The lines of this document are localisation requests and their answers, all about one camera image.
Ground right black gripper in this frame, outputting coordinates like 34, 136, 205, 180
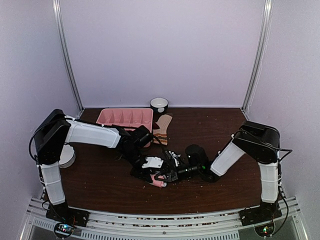
155, 165, 202, 185

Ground pink sock with teal patches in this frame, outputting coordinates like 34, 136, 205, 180
150, 174, 167, 188

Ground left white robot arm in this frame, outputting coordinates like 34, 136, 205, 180
29, 109, 167, 222

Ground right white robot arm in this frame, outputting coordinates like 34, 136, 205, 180
167, 120, 280, 221

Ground beige striped ribbed sock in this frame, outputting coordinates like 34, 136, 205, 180
152, 113, 173, 146

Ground pink divided organizer tray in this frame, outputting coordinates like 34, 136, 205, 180
84, 108, 153, 148

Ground black and white bowl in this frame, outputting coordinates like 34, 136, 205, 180
150, 97, 169, 114

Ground white fluted bowl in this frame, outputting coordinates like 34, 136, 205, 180
59, 144, 76, 169

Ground right round control board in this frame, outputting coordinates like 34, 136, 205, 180
254, 222, 275, 238

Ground round control board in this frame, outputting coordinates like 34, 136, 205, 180
53, 222, 75, 238
254, 222, 275, 238

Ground left round control board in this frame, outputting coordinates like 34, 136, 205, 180
53, 222, 75, 238

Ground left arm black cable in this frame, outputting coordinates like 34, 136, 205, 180
119, 126, 173, 161

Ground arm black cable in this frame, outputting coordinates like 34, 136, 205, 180
119, 126, 173, 161
234, 129, 293, 163

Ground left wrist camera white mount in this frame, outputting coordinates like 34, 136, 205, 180
141, 156, 164, 169

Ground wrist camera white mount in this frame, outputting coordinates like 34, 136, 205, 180
169, 151, 181, 167
141, 156, 164, 169

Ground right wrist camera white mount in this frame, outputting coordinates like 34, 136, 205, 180
169, 151, 181, 167

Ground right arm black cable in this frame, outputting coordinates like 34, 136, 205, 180
234, 129, 293, 163

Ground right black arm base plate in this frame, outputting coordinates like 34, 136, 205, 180
238, 206, 283, 227

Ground left aluminium frame post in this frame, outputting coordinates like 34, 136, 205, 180
52, 0, 85, 117

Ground aluminium frame post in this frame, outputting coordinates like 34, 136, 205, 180
241, 0, 274, 118
52, 0, 85, 117

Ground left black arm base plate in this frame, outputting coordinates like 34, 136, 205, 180
45, 205, 90, 227

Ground aluminium front rail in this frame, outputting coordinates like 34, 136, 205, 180
17, 197, 311, 240

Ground right aluminium frame post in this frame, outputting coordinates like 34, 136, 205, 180
241, 0, 274, 118

